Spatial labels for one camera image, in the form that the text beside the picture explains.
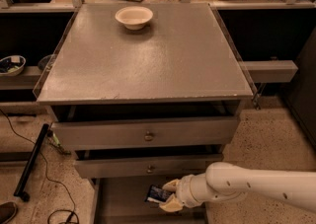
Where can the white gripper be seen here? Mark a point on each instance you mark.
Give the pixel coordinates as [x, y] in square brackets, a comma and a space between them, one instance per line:
[183, 191]

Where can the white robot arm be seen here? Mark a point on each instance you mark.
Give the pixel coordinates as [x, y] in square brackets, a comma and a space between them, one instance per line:
[224, 182]

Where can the black bar on floor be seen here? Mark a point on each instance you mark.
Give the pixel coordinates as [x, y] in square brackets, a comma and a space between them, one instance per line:
[20, 188]

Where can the bottom grey drawer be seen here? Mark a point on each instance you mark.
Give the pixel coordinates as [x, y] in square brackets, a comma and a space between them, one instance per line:
[123, 201]

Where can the grey drawer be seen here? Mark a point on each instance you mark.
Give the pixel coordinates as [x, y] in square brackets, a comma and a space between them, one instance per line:
[143, 133]
[132, 167]
[123, 201]

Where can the dark shoe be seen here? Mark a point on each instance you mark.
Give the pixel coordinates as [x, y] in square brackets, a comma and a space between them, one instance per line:
[8, 211]

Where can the middle grey drawer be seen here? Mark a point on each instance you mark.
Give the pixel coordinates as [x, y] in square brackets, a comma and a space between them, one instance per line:
[132, 167]

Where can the blueberry rxbar dark wrapper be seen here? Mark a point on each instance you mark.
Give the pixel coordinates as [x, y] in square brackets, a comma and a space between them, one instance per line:
[157, 194]

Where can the white paper bowl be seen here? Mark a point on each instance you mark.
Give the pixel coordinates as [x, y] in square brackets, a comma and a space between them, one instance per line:
[134, 17]

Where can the white bowl with items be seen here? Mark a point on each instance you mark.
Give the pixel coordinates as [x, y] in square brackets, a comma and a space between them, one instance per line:
[12, 65]

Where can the top grey drawer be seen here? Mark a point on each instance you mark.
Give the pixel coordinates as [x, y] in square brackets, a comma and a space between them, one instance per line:
[143, 133]

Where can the grey drawer cabinet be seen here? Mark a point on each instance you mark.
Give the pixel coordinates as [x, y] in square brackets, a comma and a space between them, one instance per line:
[180, 65]

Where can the dark glass bowl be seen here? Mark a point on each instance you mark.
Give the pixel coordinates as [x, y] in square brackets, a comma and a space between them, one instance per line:
[46, 63]

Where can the grey side shelf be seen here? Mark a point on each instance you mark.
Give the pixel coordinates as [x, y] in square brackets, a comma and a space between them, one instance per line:
[273, 71]

